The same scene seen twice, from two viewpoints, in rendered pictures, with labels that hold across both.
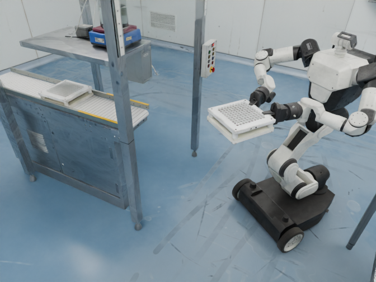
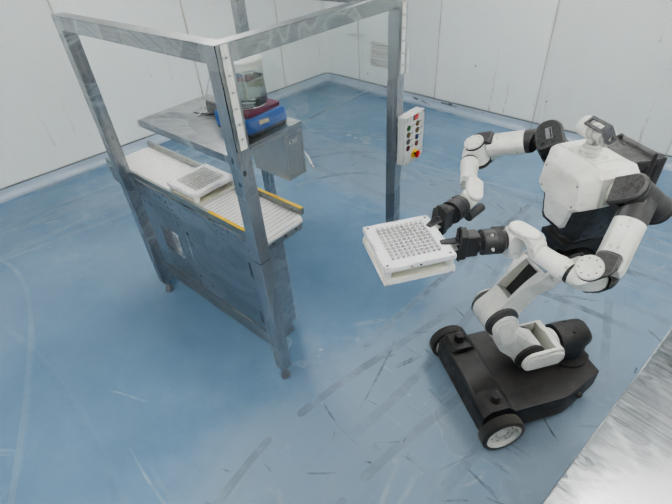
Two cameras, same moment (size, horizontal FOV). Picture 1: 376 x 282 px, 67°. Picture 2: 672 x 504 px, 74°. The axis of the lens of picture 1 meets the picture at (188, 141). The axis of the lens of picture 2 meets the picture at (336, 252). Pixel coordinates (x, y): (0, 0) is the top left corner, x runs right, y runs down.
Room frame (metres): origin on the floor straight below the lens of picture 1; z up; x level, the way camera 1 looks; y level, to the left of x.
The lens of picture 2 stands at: (0.05, -0.39, 1.95)
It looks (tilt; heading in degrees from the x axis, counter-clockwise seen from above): 38 degrees down; 18
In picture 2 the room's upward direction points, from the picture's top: 4 degrees counter-clockwise
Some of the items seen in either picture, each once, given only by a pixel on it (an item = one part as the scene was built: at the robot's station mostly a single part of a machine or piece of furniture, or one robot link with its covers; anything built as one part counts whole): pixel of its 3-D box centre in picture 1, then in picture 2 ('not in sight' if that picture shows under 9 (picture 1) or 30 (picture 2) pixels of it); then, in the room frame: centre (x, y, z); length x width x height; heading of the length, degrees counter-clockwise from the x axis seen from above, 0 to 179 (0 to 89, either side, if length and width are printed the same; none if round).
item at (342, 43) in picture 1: (342, 42); (594, 134); (1.56, -0.81, 1.32); 0.10 x 0.07 x 0.09; 29
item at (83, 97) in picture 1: (67, 97); (203, 188); (1.77, 0.84, 0.84); 0.24 x 0.24 x 0.02; 65
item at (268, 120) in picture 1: (240, 115); (407, 242); (1.25, -0.26, 1.03); 0.25 x 0.24 x 0.02; 29
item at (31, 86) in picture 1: (58, 98); (194, 189); (1.81, 0.93, 0.81); 1.35 x 0.25 x 0.05; 64
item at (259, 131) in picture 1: (239, 123); (406, 253); (1.25, -0.26, 0.99); 0.24 x 0.24 x 0.02; 29
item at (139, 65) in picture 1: (131, 61); (277, 148); (1.67, 0.35, 1.14); 0.22 x 0.11 x 0.20; 64
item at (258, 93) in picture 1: (257, 98); (446, 214); (1.45, -0.38, 1.03); 0.12 x 0.10 x 0.13; 151
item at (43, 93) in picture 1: (65, 90); (200, 180); (1.77, 0.84, 0.89); 0.25 x 0.24 x 0.02; 155
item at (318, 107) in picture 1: (311, 109); (525, 241); (1.32, -0.64, 1.04); 0.13 x 0.07 x 0.09; 47
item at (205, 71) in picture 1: (208, 58); (409, 136); (2.24, -0.14, 0.97); 0.17 x 0.06 x 0.26; 154
